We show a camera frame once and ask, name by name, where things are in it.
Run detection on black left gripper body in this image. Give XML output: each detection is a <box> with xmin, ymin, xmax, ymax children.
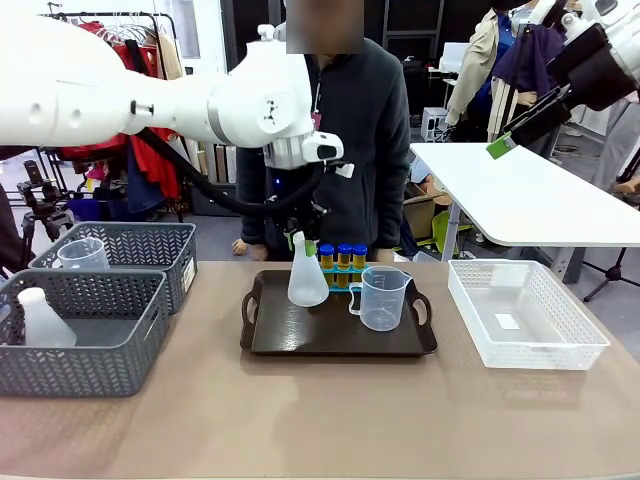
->
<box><xmin>272</xmin><ymin>195</ymin><xmax>331</xmax><ymax>235</ymax></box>

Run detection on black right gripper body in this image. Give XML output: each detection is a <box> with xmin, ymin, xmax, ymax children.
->
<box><xmin>548</xmin><ymin>23</ymin><xmax>639</xmax><ymax>112</ymax></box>

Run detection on translucent conical flask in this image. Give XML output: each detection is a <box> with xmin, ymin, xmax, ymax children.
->
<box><xmin>17</xmin><ymin>287</ymin><xmax>78</xmax><ymax>349</ymax></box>
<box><xmin>287</xmin><ymin>230</ymin><xmax>331</xmax><ymax>308</ymax></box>

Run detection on clear measuring cup with handle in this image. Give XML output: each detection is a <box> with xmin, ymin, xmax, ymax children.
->
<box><xmin>57</xmin><ymin>237</ymin><xmax>111</xmax><ymax>271</ymax></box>
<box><xmin>348</xmin><ymin>265</ymin><xmax>412</xmax><ymax>332</ymax></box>

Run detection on person left forearm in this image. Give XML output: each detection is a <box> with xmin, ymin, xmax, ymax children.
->
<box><xmin>367</xmin><ymin>144</ymin><xmax>412</xmax><ymax>251</ymax></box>

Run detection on person right forearm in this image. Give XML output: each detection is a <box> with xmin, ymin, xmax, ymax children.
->
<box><xmin>234</xmin><ymin>147</ymin><xmax>274</xmax><ymax>247</ymax></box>

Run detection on person right hand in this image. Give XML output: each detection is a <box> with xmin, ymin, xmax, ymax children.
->
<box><xmin>231</xmin><ymin>238</ymin><xmax>271</xmax><ymax>262</ymax></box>

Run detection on blue capped amber test tube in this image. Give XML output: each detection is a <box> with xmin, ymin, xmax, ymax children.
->
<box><xmin>337</xmin><ymin>243</ymin><xmax>353</xmax><ymax>289</ymax></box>
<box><xmin>352</xmin><ymin>243</ymin><xmax>369</xmax><ymax>286</ymax></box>
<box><xmin>319</xmin><ymin>243</ymin><xmax>335</xmax><ymax>289</ymax></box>

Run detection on purple hanging garment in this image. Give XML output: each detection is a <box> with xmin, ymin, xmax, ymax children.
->
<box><xmin>492</xmin><ymin>23</ymin><xmax>569</xmax><ymax>109</ymax></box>

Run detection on teal test tube rack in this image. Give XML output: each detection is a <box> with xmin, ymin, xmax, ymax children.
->
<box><xmin>319</xmin><ymin>266</ymin><xmax>375</xmax><ymax>294</ymax></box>

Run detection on mannequin in beige coat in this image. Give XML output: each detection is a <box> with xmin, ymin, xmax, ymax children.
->
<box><xmin>445</xmin><ymin>0</ymin><xmax>524</xmax><ymax>143</ymax></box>

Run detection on white folding table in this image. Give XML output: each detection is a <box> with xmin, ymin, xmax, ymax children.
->
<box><xmin>408</xmin><ymin>141</ymin><xmax>640</xmax><ymax>264</ymax></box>

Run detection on dark brown serving tray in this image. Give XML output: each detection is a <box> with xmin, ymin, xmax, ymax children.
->
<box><xmin>239</xmin><ymin>269</ymin><xmax>439</xmax><ymax>357</ymax></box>

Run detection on person in dark fleece jacket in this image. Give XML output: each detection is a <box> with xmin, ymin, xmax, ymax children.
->
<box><xmin>234</xmin><ymin>37</ymin><xmax>412</xmax><ymax>262</ymax></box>

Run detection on brown cardboard box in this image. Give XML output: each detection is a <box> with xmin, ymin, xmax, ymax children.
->
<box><xmin>403</xmin><ymin>183</ymin><xmax>454</xmax><ymax>242</ymax></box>

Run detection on grey plastic basket with label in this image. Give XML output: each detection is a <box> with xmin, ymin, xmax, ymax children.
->
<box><xmin>28</xmin><ymin>221</ymin><xmax>198</xmax><ymax>316</ymax></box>

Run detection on red hanging garments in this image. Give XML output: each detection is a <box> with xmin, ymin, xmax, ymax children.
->
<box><xmin>59</xmin><ymin>19</ymin><xmax>184</xmax><ymax>201</ymax></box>

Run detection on black stand tripod legs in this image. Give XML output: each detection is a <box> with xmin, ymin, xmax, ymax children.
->
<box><xmin>582</xmin><ymin>244</ymin><xmax>640</xmax><ymax>303</ymax></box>

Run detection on white plastic basket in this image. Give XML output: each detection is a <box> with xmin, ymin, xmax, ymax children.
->
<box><xmin>447</xmin><ymin>258</ymin><xmax>611</xmax><ymax>371</ymax></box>

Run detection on black clothes rack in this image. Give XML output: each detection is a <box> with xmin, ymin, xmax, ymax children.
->
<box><xmin>39</xmin><ymin>2</ymin><xmax>186</xmax><ymax>224</ymax></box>

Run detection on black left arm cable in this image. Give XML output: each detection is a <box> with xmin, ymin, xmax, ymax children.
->
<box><xmin>130</xmin><ymin>127</ymin><xmax>329</xmax><ymax>219</ymax></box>

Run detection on black camera tripod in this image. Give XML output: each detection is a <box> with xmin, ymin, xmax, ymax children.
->
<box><xmin>14</xmin><ymin>160</ymin><xmax>76</xmax><ymax>274</ymax></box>

